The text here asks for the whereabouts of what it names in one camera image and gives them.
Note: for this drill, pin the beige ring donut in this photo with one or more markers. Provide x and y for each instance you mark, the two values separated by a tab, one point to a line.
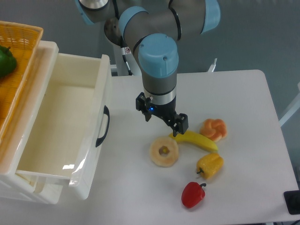
164	152

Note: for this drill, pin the green toy bell pepper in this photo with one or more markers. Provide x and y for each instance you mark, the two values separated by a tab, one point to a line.
8	62

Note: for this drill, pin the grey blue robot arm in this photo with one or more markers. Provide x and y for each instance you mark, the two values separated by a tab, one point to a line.
152	40

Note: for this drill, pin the white plastic drawer cabinet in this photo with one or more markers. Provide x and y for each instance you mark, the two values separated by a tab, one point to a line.
12	185

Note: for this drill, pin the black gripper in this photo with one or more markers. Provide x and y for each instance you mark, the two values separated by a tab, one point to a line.
163	107

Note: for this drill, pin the orange twisted bread roll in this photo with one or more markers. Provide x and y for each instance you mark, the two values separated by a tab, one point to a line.
214	129

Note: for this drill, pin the white plastic open drawer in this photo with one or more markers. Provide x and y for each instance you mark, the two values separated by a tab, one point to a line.
61	146

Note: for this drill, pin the orange woven basket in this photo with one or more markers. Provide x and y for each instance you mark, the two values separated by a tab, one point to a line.
23	41

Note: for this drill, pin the yellow toy banana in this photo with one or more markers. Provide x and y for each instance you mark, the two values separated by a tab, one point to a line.
195	139

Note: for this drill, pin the red toy bell pepper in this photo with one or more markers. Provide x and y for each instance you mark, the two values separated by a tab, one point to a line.
192	194

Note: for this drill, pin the yellow toy bell pepper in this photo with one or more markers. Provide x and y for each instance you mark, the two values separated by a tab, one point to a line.
209	165

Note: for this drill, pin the black device at table edge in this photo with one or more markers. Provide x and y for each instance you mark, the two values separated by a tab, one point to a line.
292	200

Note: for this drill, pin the black drawer handle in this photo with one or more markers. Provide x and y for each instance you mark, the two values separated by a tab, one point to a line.
105	123

